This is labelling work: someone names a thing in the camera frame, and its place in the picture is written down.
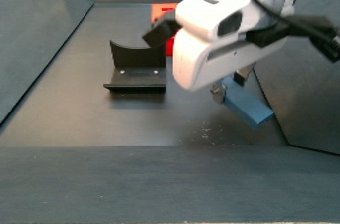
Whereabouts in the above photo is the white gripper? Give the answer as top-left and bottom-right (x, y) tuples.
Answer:
(172, 0), (293, 105)

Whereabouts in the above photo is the blue arch block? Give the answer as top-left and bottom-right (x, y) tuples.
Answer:
(220, 77), (273, 128)

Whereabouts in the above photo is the black curved fixture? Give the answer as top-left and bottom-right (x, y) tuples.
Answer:
(104, 41), (166, 93)

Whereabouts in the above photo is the red shape sorter block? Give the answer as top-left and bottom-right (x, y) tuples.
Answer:
(150, 2), (178, 57)

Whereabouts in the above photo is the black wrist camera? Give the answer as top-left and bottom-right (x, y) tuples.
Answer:
(142, 10), (181, 47)

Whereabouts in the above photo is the black cable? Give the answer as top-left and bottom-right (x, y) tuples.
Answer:
(233, 0), (340, 64)

